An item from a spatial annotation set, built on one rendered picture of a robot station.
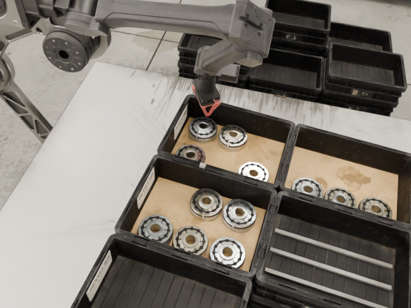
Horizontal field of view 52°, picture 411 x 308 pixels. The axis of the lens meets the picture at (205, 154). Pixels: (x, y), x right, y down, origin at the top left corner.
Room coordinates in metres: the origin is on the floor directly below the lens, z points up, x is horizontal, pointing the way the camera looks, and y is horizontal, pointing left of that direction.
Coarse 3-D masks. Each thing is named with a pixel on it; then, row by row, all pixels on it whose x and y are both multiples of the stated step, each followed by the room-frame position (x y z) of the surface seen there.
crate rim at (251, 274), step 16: (176, 160) 0.82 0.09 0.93; (144, 176) 0.75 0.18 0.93; (224, 176) 0.77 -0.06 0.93; (272, 192) 0.73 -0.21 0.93; (128, 208) 0.63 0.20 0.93; (272, 208) 0.67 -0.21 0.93; (144, 240) 0.54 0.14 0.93; (192, 256) 0.50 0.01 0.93; (256, 256) 0.52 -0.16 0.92; (240, 272) 0.47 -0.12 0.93
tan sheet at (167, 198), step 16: (160, 192) 0.76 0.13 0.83; (176, 192) 0.77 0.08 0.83; (192, 192) 0.77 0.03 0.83; (144, 208) 0.70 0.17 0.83; (160, 208) 0.70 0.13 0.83; (176, 208) 0.71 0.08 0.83; (256, 208) 0.73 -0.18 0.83; (176, 224) 0.65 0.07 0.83; (192, 224) 0.66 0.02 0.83; (208, 224) 0.66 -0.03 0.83; (256, 224) 0.67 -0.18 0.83; (240, 240) 0.62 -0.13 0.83; (256, 240) 0.62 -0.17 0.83; (208, 256) 0.56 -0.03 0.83
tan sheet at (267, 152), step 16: (176, 144) 0.97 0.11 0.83; (208, 144) 0.98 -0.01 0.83; (256, 144) 1.00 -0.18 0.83; (272, 144) 1.01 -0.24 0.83; (208, 160) 0.91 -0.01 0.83; (224, 160) 0.92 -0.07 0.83; (240, 160) 0.92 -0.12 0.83; (256, 160) 0.93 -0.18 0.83; (272, 160) 0.94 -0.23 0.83; (272, 176) 0.87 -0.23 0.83
